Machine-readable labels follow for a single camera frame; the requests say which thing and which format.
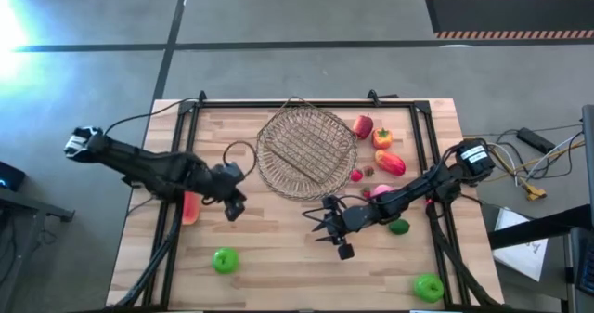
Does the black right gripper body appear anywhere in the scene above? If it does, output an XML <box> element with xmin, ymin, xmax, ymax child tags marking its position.
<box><xmin>322</xmin><ymin>194</ymin><xmax>392</xmax><ymax>262</ymax></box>

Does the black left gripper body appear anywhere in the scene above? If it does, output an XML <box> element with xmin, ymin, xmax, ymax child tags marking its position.
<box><xmin>203</xmin><ymin>162</ymin><xmax>249</xmax><ymax>223</ymax></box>

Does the pink peach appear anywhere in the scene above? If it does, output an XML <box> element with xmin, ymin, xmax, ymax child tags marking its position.
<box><xmin>369</xmin><ymin>184</ymin><xmax>396</xmax><ymax>198</ymax></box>

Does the dark green avocado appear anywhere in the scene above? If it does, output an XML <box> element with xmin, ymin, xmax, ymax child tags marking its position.
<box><xmin>388</xmin><ymin>218</ymin><xmax>411</xmax><ymax>236</ymax></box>

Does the watermelon slice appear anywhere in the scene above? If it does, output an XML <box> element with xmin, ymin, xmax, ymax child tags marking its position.
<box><xmin>181</xmin><ymin>190</ymin><xmax>202</xmax><ymax>227</ymax></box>

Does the red yellow mango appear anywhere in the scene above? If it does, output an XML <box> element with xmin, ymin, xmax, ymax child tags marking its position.
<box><xmin>374</xmin><ymin>149</ymin><xmax>407</xmax><ymax>177</ymax></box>

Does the metal wire basket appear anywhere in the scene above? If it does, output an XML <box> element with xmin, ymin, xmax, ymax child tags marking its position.
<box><xmin>257</xmin><ymin>96</ymin><xmax>357</xmax><ymax>188</ymax></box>

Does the green apple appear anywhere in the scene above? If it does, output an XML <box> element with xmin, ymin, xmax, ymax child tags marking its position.
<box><xmin>212</xmin><ymin>246</ymin><xmax>240</xmax><ymax>275</ymax></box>
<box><xmin>412</xmin><ymin>273</ymin><xmax>446</xmax><ymax>304</ymax></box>

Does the orange bell pepper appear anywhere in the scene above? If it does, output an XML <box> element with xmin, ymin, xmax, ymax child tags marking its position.
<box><xmin>371</xmin><ymin>126</ymin><xmax>394</xmax><ymax>150</ymax></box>

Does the red apple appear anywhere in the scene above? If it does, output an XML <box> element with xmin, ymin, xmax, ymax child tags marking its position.
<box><xmin>352</xmin><ymin>113</ymin><xmax>375</xmax><ymax>141</ymax></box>

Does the white paper sheet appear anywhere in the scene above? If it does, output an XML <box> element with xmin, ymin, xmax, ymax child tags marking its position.
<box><xmin>491</xmin><ymin>208</ymin><xmax>549</xmax><ymax>282</ymax></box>

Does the black desk leg bar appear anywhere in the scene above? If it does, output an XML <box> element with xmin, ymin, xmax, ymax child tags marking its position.
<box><xmin>486</xmin><ymin>204</ymin><xmax>594</xmax><ymax>252</ymax></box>

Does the black power strip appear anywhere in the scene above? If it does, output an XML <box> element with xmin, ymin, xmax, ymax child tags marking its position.
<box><xmin>517</xmin><ymin>126</ymin><xmax>556</xmax><ymax>155</ymax></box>

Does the grey side desk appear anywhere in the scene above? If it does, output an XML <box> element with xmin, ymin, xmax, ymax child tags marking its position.
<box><xmin>0</xmin><ymin>185</ymin><xmax>76</xmax><ymax>313</ymax></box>

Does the black device blue light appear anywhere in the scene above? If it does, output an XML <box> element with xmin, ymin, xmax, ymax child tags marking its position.
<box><xmin>0</xmin><ymin>161</ymin><xmax>27</xmax><ymax>192</ymax></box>

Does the dark laptop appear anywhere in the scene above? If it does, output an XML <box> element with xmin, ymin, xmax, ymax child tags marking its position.
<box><xmin>565</xmin><ymin>227</ymin><xmax>594</xmax><ymax>313</ymax></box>

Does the black hazard-striped floor mat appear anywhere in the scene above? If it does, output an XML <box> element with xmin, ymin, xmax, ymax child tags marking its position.
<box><xmin>425</xmin><ymin>0</ymin><xmax>594</xmax><ymax>40</ymax></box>

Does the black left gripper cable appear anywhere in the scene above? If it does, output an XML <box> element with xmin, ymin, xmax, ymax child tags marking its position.
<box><xmin>221</xmin><ymin>139</ymin><xmax>258</xmax><ymax>179</ymax></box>

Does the wire mesh basket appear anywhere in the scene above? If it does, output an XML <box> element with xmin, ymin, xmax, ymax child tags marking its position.
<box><xmin>255</xmin><ymin>106</ymin><xmax>359</xmax><ymax>202</ymax></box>

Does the black aluminium rig frame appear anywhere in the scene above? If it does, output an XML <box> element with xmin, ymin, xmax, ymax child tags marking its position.
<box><xmin>110</xmin><ymin>88</ymin><xmax>502</xmax><ymax>312</ymax></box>

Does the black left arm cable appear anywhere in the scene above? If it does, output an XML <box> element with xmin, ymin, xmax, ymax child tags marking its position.
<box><xmin>104</xmin><ymin>97</ymin><xmax>201</xmax><ymax>137</ymax></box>

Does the yellow cable connector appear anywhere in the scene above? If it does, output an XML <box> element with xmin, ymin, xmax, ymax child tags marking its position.
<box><xmin>525</xmin><ymin>184</ymin><xmax>549</xmax><ymax>202</ymax></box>

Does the white floor cable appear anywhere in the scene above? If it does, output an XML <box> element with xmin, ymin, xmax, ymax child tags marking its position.
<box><xmin>486</xmin><ymin>132</ymin><xmax>584</xmax><ymax>188</ymax></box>

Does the yellow floor cable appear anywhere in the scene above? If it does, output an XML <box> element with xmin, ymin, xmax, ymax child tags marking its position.
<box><xmin>463</xmin><ymin>136</ymin><xmax>586</xmax><ymax>189</ymax></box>

